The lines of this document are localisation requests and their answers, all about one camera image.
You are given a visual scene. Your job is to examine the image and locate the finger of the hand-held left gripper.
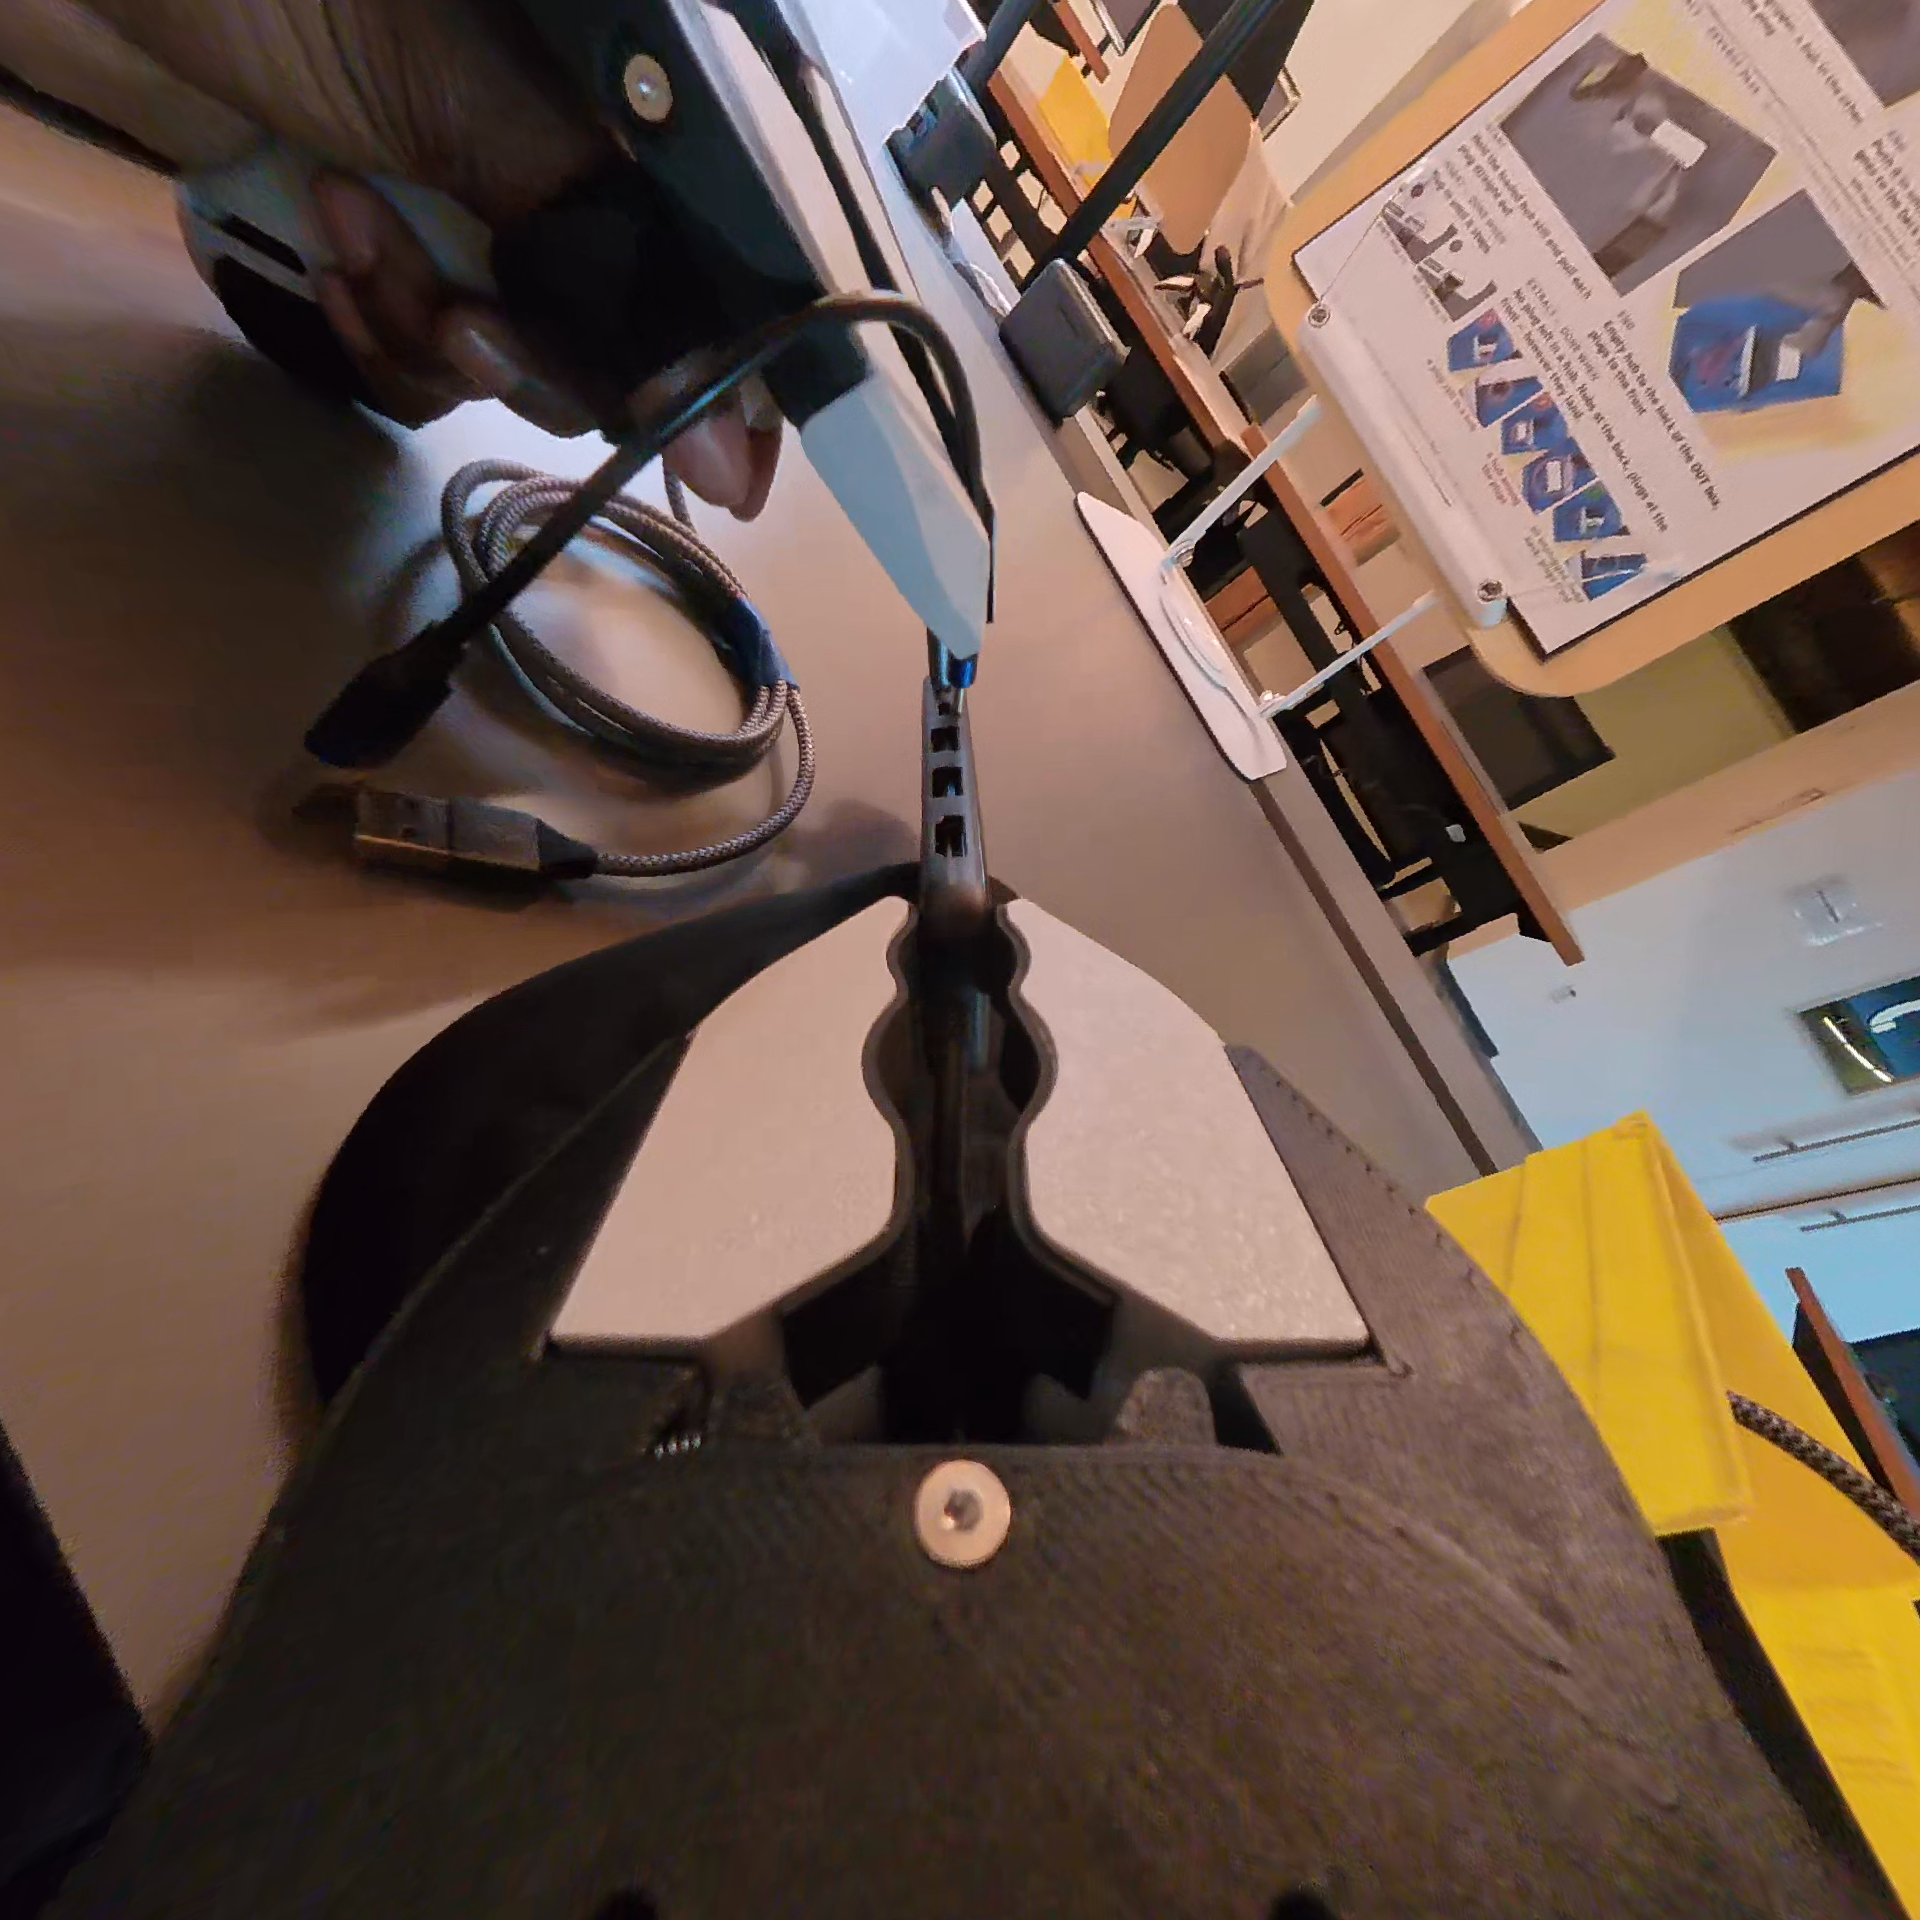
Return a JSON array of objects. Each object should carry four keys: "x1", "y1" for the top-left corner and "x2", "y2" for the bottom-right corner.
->
[{"x1": 799, "y1": 374, "x2": 998, "y2": 664}]

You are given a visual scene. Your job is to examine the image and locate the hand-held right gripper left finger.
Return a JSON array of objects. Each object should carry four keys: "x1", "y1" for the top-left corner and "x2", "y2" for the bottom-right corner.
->
[{"x1": 546, "y1": 895, "x2": 927, "y2": 1373}]

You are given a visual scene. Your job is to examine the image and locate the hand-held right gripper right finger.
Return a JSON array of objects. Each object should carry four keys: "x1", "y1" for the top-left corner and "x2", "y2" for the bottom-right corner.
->
[{"x1": 982, "y1": 895, "x2": 1373, "y2": 1373}]

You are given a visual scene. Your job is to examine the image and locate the grey braided usb cable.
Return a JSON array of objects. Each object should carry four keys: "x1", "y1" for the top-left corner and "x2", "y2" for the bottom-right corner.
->
[{"x1": 347, "y1": 456, "x2": 817, "y2": 888}]

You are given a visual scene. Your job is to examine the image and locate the yellow plastic bin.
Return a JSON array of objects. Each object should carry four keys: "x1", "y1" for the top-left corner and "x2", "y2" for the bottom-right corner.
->
[{"x1": 1424, "y1": 1111, "x2": 1920, "y2": 1913}]

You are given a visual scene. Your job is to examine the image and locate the black usb cable blue plugs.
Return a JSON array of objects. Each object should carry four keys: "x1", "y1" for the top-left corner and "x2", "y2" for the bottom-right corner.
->
[{"x1": 303, "y1": 287, "x2": 998, "y2": 769}]

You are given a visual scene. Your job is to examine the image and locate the person's left hand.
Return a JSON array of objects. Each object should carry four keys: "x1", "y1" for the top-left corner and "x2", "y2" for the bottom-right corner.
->
[{"x1": 0, "y1": 0, "x2": 783, "y2": 520}]

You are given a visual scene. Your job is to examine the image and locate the small black box device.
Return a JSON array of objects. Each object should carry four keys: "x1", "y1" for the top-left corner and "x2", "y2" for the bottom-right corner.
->
[
  {"x1": 997, "y1": 257, "x2": 1136, "y2": 424},
  {"x1": 885, "y1": 66, "x2": 1002, "y2": 211}
]

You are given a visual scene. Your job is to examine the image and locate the wooden edged desk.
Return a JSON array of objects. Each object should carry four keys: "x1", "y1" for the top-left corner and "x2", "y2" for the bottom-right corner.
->
[{"x1": 982, "y1": 0, "x2": 1587, "y2": 963}]

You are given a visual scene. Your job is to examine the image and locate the wooden backing board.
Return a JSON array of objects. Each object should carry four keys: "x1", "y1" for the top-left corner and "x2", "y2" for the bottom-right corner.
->
[{"x1": 1264, "y1": 0, "x2": 1920, "y2": 702}]

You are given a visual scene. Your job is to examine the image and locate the framed wall picture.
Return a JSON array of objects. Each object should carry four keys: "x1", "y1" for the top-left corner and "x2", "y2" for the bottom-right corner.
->
[{"x1": 1799, "y1": 976, "x2": 1920, "y2": 1097}]

